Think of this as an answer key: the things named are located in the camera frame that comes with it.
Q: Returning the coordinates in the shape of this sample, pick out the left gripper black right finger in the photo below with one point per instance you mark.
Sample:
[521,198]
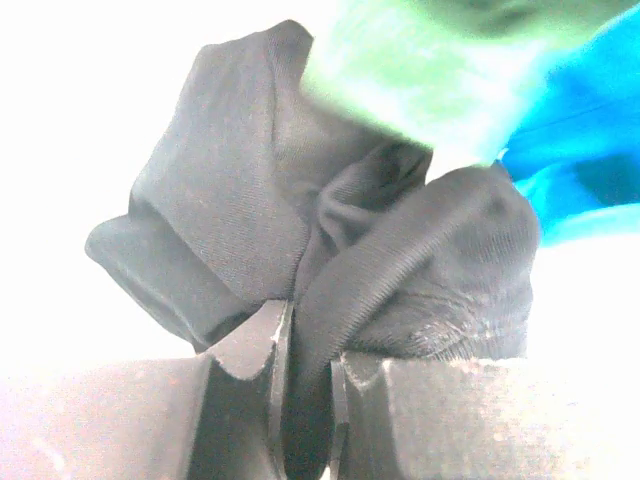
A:
[481,419]

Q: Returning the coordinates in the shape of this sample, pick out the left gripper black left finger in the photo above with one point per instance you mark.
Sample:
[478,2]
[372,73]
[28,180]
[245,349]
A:
[216,415]

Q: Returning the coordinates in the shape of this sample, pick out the black daisy t shirt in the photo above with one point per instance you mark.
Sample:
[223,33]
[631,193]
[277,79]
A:
[254,194]

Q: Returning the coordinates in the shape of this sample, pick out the teal blue t shirt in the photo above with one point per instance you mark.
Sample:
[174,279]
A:
[575,156]

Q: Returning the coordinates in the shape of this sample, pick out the dark green raglan shirt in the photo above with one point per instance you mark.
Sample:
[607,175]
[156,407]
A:
[455,76]

